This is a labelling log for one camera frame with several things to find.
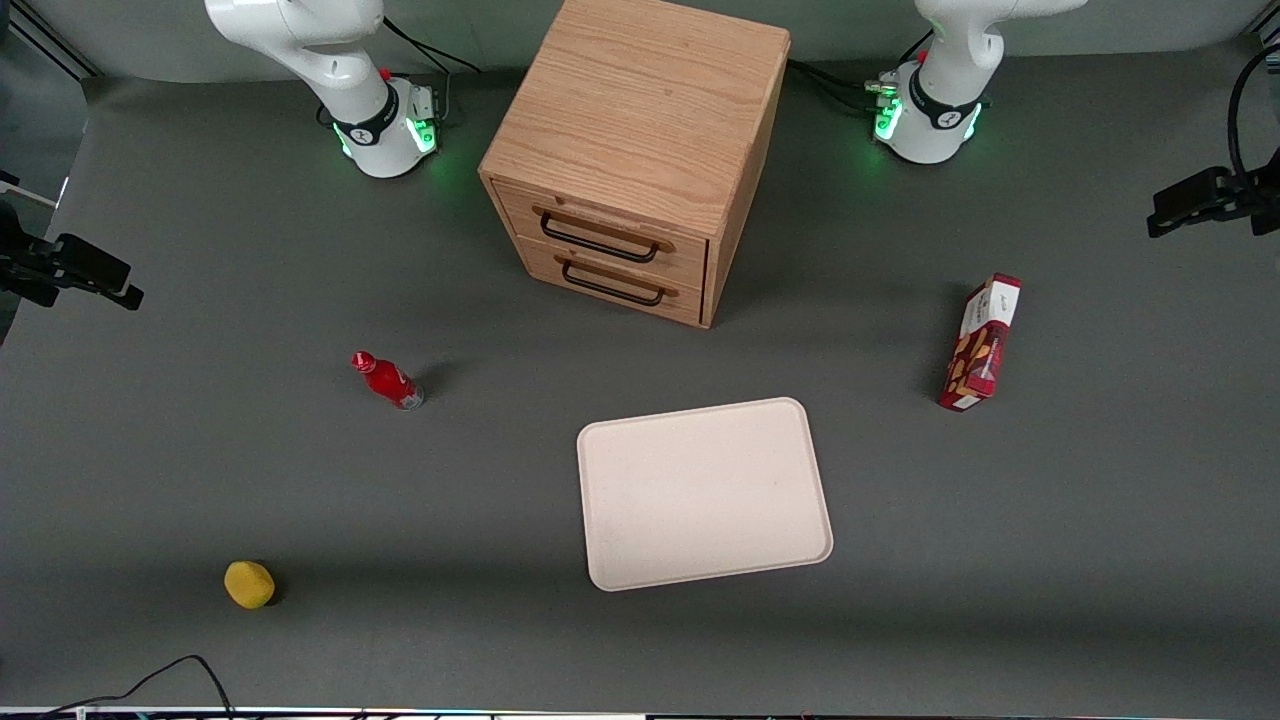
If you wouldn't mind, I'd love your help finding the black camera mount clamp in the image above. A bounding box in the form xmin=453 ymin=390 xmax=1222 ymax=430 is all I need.
xmin=1146 ymin=148 xmax=1280 ymax=240
xmin=0 ymin=170 xmax=145 ymax=313

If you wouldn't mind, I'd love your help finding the black upper drawer handle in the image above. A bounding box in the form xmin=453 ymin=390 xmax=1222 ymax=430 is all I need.
xmin=539 ymin=210 xmax=662 ymax=265

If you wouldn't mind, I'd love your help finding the red cookie box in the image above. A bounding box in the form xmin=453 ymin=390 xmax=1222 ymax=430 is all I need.
xmin=937 ymin=273 xmax=1023 ymax=413

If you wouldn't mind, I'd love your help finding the black drawer handle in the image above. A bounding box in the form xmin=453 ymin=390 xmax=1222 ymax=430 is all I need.
xmin=560 ymin=258 xmax=667 ymax=308
xmin=539 ymin=210 xmax=662 ymax=265

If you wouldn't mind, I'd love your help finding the black lower drawer handle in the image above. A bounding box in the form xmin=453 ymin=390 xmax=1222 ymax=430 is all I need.
xmin=560 ymin=258 xmax=667 ymax=308

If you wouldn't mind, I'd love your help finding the cream rectangular tray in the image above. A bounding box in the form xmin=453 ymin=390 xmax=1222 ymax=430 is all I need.
xmin=576 ymin=396 xmax=835 ymax=593

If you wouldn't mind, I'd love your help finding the wooden two-drawer cabinet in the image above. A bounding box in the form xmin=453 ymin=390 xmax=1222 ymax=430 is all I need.
xmin=478 ymin=0 xmax=792 ymax=330

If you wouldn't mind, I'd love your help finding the yellow round sponge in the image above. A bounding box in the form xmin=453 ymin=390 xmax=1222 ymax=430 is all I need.
xmin=223 ymin=560 xmax=277 ymax=610

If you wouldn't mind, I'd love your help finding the red soda bottle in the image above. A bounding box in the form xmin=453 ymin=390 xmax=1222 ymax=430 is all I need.
xmin=351 ymin=350 xmax=425 ymax=411

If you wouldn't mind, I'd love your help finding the black cable bundle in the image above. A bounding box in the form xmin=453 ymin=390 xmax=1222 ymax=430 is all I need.
xmin=787 ymin=30 xmax=933 ymax=113
xmin=382 ymin=16 xmax=483 ymax=75

